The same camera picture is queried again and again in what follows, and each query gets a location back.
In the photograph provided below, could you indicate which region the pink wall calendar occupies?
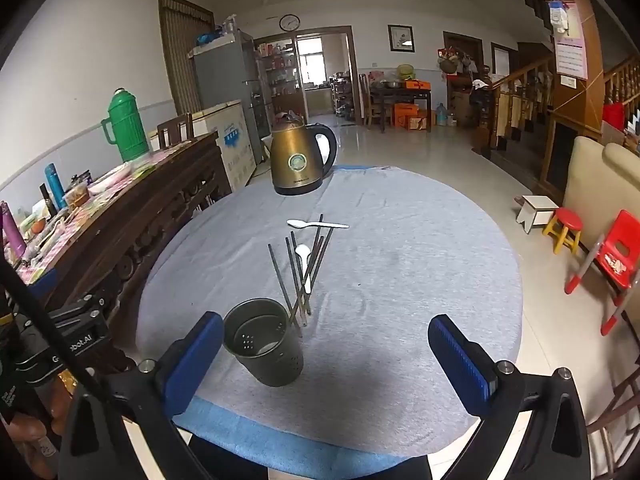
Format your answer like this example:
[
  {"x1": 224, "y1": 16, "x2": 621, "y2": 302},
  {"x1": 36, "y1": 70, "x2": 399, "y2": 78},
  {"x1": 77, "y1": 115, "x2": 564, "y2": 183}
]
[{"x1": 547, "y1": 0, "x2": 590, "y2": 80}]

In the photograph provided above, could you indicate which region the carved dark wooden table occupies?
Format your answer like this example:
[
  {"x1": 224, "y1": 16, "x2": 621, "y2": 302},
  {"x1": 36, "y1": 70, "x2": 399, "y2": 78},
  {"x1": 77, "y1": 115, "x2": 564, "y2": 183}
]
[{"x1": 0, "y1": 130, "x2": 233, "y2": 321}]

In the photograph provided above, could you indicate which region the person's left hand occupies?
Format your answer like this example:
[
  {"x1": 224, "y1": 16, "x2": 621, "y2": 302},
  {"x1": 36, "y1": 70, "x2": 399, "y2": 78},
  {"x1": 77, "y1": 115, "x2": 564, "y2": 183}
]
[{"x1": 0, "y1": 410, "x2": 57, "y2": 478}]

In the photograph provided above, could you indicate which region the glass shelf with bottles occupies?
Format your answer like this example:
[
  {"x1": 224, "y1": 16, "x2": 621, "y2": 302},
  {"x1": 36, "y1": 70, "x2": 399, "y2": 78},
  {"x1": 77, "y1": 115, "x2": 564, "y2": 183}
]
[{"x1": 256, "y1": 40, "x2": 307, "y2": 116}]

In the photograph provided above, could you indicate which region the large orange carton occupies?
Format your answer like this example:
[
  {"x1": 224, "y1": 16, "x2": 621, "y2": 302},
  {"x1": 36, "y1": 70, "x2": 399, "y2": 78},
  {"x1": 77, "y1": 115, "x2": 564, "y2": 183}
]
[{"x1": 394, "y1": 103, "x2": 432, "y2": 131}]

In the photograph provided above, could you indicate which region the framed wall picture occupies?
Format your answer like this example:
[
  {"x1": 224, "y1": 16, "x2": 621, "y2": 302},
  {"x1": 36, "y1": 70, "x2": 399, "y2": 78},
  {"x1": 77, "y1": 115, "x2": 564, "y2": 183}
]
[{"x1": 387, "y1": 24, "x2": 416, "y2": 53}]

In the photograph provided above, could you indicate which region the red child chair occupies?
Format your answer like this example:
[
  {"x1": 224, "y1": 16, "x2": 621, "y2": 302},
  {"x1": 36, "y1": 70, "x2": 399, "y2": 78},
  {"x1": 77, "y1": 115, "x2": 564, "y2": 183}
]
[{"x1": 565, "y1": 209, "x2": 640, "y2": 337}]

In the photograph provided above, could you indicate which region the white chest freezer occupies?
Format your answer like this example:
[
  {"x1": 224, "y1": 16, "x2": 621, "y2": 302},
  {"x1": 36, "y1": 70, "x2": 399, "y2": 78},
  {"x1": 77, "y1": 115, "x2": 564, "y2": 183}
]
[{"x1": 192, "y1": 101, "x2": 257, "y2": 193}]

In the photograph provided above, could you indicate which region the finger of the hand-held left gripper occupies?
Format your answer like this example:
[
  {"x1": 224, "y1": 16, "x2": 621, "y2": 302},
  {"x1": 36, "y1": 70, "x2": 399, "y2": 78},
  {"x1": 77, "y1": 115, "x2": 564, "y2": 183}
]
[{"x1": 47, "y1": 297, "x2": 108, "y2": 323}]

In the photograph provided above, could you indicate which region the narrow wooden room door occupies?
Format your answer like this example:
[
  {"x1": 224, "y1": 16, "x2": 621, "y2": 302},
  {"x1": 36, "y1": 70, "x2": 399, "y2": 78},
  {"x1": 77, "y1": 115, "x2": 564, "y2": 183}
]
[{"x1": 491, "y1": 42, "x2": 518, "y2": 78}]

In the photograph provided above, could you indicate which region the teal drinking bottle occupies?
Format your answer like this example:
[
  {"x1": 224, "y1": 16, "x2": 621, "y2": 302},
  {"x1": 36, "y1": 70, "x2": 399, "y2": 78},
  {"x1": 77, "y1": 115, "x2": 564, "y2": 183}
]
[{"x1": 44, "y1": 162, "x2": 67, "y2": 211}]

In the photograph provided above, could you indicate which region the clear plastic jar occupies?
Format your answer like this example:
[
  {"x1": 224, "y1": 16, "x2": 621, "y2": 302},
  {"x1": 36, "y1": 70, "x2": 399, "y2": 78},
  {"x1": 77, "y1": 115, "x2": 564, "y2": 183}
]
[{"x1": 65, "y1": 182, "x2": 91, "y2": 209}]

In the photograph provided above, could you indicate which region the wooden stair railing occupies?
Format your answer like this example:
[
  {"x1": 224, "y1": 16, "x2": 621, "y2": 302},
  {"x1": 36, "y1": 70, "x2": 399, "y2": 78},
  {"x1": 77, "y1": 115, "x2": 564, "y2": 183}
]
[{"x1": 482, "y1": 52, "x2": 640, "y2": 161}]

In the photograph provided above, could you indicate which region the red stool with yellow legs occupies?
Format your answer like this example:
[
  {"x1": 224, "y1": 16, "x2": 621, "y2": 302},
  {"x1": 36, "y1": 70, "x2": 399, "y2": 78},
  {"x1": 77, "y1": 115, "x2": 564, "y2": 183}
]
[{"x1": 543, "y1": 207, "x2": 585, "y2": 256}]

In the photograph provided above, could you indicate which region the small white stool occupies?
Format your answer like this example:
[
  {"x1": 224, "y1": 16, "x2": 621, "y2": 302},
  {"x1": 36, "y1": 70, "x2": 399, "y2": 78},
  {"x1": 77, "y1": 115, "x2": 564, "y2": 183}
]
[{"x1": 515, "y1": 195, "x2": 560, "y2": 235}]

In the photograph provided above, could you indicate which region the grey refrigerator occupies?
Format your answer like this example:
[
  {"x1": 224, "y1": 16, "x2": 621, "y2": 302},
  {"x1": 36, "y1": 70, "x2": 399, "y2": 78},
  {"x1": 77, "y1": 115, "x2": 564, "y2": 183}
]
[{"x1": 189, "y1": 30, "x2": 263, "y2": 161}]

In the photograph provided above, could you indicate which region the curved wooden chair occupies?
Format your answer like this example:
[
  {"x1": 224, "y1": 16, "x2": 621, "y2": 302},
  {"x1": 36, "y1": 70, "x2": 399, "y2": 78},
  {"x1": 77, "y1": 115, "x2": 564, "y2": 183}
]
[{"x1": 585, "y1": 365, "x2": 640, "y2": 480}]

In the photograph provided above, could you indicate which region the dark chopstick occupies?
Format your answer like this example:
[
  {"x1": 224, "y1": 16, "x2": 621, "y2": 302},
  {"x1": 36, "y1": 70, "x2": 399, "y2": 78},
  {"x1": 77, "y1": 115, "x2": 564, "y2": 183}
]
[
  {"x1": 285, "y1": 237, "x2": 303, "y2": 330},
  {"x1": 304, "y1": 214, "x2": 325, "y2": 292},
  {"x1": 268, "y1": 244, "x2": 302, "y2": 337},
  {"x1": 294, "y1": 229, "x2": 335, "y2": 323},
  {"x1": 291, "y1": 231, "x2": 312, "y2": 317}
]

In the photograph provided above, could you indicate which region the green thermos jug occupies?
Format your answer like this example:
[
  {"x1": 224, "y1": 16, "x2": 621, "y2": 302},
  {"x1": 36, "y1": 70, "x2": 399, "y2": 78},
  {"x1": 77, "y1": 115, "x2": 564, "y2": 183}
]
[{"x1": 101, "y1": 88, "x2": 151, "y2": 162}]

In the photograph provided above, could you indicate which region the bronze electric kettle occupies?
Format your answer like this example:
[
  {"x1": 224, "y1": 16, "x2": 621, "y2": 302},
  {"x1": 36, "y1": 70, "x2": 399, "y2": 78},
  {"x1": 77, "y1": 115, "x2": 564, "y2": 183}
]
[{"x1": 270, "y1": 114, "x2": 337, "y2": 197}]

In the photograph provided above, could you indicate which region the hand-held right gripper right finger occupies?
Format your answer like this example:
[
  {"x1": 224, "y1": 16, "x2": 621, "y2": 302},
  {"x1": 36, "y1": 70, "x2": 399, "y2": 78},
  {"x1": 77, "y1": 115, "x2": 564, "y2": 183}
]
[{"x1": 428, "y1": 314, "x2": 593, "y2": 480}]

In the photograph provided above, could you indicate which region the white plastic spoon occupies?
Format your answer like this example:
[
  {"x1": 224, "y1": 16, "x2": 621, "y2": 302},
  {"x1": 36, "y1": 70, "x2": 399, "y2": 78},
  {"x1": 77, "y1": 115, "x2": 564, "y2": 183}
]
[
  {"x1": 294, "y1": 243, "x2": 313, "y2": 294},
  {"x1": 286, "y1": 218, "x2": 350, "y2": 230}
]

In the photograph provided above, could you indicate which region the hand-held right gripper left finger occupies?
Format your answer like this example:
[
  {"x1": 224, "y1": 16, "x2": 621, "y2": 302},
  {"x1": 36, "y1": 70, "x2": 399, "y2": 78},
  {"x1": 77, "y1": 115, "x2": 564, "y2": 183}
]
[{"x1": 59, "y1": 311, "x2": 225, "y2": 480}]

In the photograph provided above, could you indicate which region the wooden pillar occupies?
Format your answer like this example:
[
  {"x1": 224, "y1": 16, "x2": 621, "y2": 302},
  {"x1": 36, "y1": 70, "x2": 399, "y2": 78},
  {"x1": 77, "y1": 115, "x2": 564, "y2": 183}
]
[{"x1": 530, "y1": 0, "x2": 606, "y2": 136}]

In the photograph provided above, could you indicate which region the dark wooden chair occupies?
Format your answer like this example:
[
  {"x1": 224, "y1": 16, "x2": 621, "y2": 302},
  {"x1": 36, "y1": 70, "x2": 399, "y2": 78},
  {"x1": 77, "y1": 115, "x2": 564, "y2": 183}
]
[{"x1": 157, "y1": 113, "x2": 195, "y2": 151}]

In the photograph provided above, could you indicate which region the metal utensil holder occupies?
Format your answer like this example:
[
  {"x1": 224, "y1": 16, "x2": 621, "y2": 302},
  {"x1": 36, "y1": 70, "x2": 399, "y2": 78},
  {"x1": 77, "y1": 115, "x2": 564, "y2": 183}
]
[{"x1": 223, "y1": 298, "x2": 305, "y2": 388}]

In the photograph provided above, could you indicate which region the beige sofa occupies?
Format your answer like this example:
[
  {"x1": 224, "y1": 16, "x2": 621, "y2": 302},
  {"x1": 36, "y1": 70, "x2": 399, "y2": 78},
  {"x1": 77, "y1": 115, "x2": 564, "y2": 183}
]
[{"x1": 562, "y1": 135, "x2": 640, "y2": 281}]

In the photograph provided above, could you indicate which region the brown wooden dining table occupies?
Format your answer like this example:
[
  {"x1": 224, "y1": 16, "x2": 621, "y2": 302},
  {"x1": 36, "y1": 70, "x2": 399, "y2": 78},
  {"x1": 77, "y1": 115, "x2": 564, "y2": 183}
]
[{"x1": 369, "y1": 87, "x2": 433, "y2": 133}]

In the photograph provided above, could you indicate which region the purple drinking bottle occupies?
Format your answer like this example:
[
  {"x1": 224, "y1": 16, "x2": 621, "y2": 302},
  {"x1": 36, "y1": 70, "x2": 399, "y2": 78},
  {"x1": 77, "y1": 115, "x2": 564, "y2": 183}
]
[{"x1": 0, "y1": 201, "x2": 27, "y2": 257}]

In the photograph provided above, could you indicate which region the black cable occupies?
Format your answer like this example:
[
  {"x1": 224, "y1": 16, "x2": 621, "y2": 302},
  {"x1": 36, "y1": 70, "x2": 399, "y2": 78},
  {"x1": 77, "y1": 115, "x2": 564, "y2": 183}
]
[{"x1": 0, "y1": 257, "x2": 111, "y2": 403}]

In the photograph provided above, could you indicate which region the blue table cover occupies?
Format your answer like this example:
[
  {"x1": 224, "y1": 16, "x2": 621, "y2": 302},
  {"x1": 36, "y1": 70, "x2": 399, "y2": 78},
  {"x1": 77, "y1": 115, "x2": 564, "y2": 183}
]
[{"x1": 172, "y1": 162, "x2": 481, "y2": 468}]

